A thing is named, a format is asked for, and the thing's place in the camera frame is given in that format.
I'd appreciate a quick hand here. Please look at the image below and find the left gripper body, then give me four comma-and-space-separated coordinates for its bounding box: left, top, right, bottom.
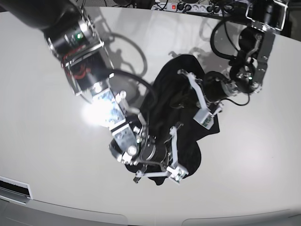
202, 72, 235, 103

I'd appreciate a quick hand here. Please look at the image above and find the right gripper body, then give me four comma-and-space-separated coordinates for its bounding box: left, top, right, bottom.
136, 135, 172, 168

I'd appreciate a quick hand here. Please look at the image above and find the black t-shirt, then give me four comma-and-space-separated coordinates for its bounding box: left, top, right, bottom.
126, 54, 220, 176

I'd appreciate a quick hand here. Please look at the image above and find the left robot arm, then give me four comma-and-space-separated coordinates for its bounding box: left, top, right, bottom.
197, 0, 288, 107

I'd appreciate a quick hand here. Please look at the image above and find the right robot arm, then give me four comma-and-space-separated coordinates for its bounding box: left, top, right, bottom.
0, 0, 188, 183

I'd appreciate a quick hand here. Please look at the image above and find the white power strip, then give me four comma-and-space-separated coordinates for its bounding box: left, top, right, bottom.
151, 2, 223, 16

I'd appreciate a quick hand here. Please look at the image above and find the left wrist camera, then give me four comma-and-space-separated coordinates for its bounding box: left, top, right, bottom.
193, 108, 214, 130

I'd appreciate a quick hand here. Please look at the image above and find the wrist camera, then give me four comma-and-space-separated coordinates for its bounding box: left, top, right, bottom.
166, 165, 189, 185
193, 108, 214, 130

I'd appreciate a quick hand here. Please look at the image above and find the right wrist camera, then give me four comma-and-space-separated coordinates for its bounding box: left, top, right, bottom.
166, 165, 189, 185

